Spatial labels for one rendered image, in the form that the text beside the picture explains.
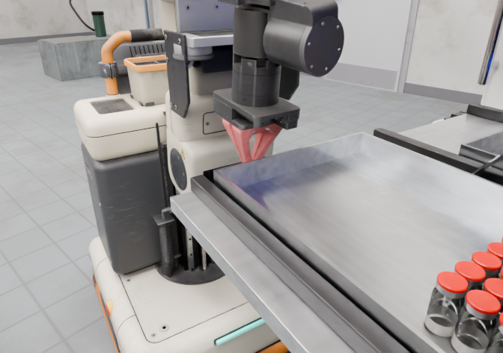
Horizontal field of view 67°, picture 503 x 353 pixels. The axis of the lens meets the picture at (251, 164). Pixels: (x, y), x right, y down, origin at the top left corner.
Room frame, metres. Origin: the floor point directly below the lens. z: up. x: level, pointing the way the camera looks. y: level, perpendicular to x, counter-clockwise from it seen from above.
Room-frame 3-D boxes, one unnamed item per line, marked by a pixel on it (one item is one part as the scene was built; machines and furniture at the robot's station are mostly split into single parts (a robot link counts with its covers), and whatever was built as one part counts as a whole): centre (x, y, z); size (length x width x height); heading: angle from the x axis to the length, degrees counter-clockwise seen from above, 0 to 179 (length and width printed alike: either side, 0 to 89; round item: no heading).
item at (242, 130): (0.47, 0.00, 0.94); 0.07 x 0.07 x 0.09; 33
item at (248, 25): (0.45, -0.01, 1.07); 0.07 x 0.06 x 0.07; 39
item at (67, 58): (5.59, 2.40, 0.48); 0.97 x 0.77 x 0.96; 136
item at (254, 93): (0.46, -0.01, 1.01); 0.10 x 0.07 x 0.07; 33
